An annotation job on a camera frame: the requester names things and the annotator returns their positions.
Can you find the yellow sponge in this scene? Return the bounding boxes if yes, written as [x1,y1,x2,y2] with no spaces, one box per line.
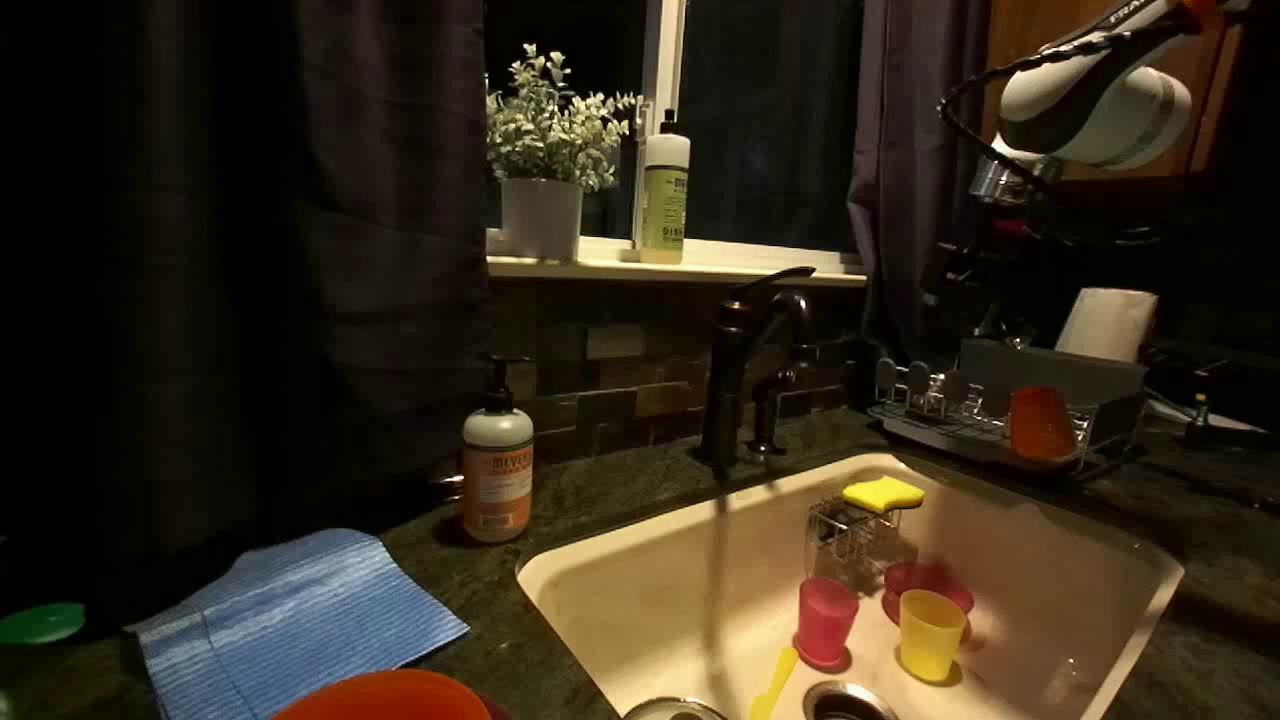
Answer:
[836,473,927,516]

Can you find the potted plant white pot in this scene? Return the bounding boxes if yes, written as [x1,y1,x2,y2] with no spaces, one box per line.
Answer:
[480,41,646,262]

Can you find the wide dark curtain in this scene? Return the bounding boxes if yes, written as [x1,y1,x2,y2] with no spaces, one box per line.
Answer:
[0,0,497,633]

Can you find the metal wire dishrack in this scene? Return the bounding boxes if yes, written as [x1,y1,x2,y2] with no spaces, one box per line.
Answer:
[871,336,1153,474]

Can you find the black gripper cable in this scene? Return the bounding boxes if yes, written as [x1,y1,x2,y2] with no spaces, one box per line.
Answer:
[934,57,1070,183]

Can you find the metal sink drain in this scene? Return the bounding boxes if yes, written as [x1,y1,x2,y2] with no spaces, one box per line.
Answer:
[799,675,899,720]

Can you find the white windowsill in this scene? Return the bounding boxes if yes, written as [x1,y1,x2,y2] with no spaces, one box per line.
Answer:
[482,229,871,292]

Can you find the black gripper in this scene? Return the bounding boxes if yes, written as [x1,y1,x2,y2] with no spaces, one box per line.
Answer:
[931,197,1063,343]

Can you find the dark bronze faucet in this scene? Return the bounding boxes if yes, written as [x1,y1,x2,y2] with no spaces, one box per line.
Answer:
[696,262,818,484]

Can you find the green plastic lid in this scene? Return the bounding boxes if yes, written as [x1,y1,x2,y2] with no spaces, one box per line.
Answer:
[0,601,87,652]

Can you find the green dish soap bottle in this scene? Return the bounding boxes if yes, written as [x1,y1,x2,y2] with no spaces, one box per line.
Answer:
[628,105,696,266]

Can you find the yellow plastic cup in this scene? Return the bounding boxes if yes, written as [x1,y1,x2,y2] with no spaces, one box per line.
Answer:
[893,586,973,689]

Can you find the yellow plastic utensil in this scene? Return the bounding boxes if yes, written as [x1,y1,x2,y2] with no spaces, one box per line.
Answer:
[744,642,799,720]

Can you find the orange label soap dispenser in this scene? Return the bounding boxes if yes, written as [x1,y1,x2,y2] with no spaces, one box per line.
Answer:
[456,351,541,549]

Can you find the orange plastic cup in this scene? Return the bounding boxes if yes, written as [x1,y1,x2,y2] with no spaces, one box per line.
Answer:
[1002,384,1078,462]

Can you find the white paper towel roll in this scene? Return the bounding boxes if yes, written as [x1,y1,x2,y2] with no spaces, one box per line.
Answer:
[1050,284,1159,369]

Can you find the pink plastic cup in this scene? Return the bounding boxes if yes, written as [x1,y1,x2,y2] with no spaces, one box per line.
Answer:
[792,573,863,675]

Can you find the orange plastic bowl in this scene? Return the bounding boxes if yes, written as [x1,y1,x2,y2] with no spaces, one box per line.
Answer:
[276,667,497,720]

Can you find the gray dishrack utensil box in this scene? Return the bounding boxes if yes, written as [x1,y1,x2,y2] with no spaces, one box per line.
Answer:
[955,336,1153,409]

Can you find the white kitchen sink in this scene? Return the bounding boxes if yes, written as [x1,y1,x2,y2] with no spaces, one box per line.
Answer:
[513,449,1188,720]

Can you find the narrow dark curtain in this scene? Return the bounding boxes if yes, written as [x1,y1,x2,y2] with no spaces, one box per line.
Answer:
[843,0,996,372]

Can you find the blue dish cloth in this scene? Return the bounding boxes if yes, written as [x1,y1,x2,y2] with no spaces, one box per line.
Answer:
[127,525,470,720]

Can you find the wire sponge holder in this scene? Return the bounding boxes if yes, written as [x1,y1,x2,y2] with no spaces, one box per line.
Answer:
[805,494,924,596]

